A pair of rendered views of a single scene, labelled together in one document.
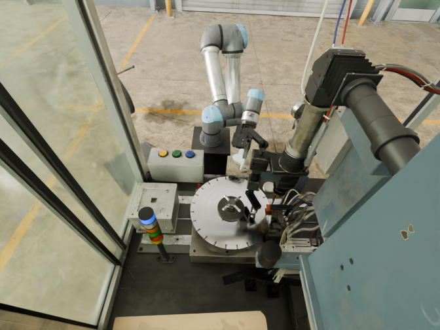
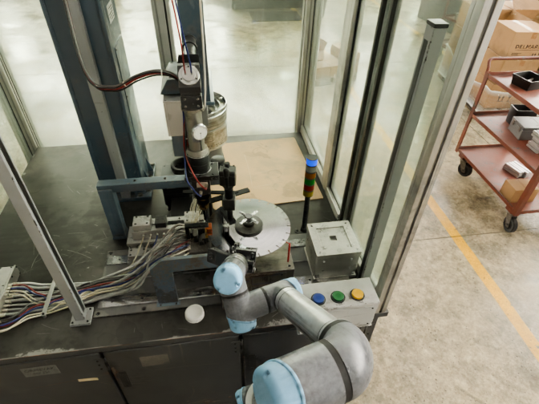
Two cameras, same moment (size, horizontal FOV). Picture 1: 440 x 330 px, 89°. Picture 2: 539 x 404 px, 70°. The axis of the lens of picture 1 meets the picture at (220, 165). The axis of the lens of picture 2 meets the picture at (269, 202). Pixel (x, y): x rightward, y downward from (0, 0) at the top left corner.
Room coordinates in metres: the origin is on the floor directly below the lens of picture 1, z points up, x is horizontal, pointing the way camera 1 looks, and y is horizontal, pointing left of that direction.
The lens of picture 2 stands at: (1.55, -0.12, 2.02)
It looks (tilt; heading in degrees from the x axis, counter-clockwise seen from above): 41 degrees down; 172
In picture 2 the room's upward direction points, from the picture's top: 2 degrees clockwise
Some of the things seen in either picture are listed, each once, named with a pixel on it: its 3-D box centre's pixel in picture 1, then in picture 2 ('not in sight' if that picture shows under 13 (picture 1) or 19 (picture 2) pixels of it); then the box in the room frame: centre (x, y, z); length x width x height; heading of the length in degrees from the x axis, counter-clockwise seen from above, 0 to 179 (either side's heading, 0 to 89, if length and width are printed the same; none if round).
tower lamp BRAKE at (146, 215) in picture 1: (146, 215); (311, 160); (0.30, 0.21, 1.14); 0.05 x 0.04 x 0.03; 2
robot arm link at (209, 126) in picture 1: (213, 118); not in sight; (1.07, 0.06, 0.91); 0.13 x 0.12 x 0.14; 108
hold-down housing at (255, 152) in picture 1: (256, 169); (228, 186); (0.48, -0.13, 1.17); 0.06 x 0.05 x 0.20; 83
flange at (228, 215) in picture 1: (231, 207); (249, 223); (0.45, -0.06, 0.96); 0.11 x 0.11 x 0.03
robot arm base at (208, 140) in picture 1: (211, 133); not in sight; (1.07, 0.07, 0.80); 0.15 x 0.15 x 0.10
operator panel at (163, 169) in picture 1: (177, 165); (334, 305); (0.77, 0.23, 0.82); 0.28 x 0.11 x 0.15; 92
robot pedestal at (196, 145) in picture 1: (211, 173); not in sight; (1.07, 0.07, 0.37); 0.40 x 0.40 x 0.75; 2
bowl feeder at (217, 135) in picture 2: not in sight; (200, 132); (-0.31, -0.26, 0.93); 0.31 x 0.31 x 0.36
